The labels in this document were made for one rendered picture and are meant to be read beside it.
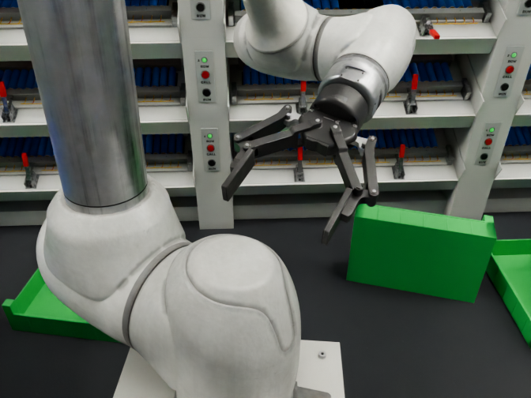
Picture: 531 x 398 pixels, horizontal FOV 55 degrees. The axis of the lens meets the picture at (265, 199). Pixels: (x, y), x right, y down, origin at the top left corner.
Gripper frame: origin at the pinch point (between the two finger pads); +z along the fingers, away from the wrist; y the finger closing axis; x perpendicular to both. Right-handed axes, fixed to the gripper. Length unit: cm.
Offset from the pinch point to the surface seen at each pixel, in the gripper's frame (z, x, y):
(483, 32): -77, 20, 12
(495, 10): -81, 17, 13
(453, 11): -77, 18, 4
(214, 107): -39, 33, -37
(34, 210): -7, 64, -79
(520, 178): -74, 57, 35
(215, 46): -44, 20, -38
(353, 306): -21, 60, 10
